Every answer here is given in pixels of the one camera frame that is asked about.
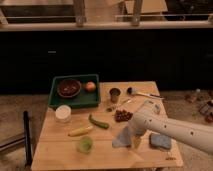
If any grey-blue towel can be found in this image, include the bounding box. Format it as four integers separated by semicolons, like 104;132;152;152
112;126;131;148

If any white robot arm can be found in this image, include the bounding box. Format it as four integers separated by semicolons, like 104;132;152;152
128;100;213;155

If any green cup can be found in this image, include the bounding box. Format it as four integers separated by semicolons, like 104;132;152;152
77;136;93;154

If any metal cup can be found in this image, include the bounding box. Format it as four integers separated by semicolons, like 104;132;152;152
109;88;121;103

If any white paper cup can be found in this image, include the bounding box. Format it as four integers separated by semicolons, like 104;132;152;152
55;105;71;123

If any blue sponge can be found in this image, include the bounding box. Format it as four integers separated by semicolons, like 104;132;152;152
149;133;172;150

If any red grapes bunch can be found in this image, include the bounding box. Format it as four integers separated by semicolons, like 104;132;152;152
114;110;133;122

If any green cucumber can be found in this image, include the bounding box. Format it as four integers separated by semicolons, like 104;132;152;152
88;114;110;129

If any small spoon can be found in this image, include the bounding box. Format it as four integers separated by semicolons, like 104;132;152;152
106;99;131;112

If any black-headed brush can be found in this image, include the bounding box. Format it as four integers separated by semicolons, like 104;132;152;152
127;87;164;99

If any yellow banana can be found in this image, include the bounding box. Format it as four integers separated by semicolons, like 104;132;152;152
68;126;93;137

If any orange apple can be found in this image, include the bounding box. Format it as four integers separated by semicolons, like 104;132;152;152
85;82;96;92

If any green plastic tray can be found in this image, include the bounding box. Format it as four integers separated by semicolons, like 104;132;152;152
48;74;101;109

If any dark red bowl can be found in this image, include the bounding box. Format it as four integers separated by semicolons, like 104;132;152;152
57;79;81;98

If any black pole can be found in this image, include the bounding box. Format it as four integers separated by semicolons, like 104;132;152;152
23;111;32;166

